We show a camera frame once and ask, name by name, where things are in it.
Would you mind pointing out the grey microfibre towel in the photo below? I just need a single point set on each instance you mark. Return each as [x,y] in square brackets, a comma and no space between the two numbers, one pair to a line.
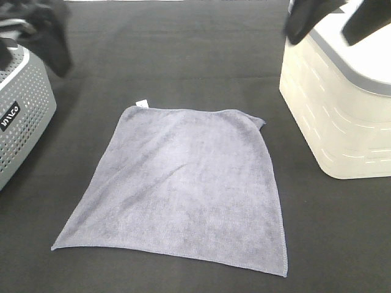
[186,183]

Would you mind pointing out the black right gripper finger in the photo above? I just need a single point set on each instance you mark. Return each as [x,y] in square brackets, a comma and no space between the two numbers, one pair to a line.
[303,15]
[368,18]

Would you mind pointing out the black table mat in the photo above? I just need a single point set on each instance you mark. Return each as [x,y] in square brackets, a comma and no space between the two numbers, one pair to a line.
[204,55]

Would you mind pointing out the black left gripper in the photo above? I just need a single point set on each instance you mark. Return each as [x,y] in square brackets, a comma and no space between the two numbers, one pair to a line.
[43,24]

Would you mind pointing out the grey perforated plastic basket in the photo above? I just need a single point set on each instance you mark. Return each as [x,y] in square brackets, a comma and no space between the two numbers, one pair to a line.
[27,107]

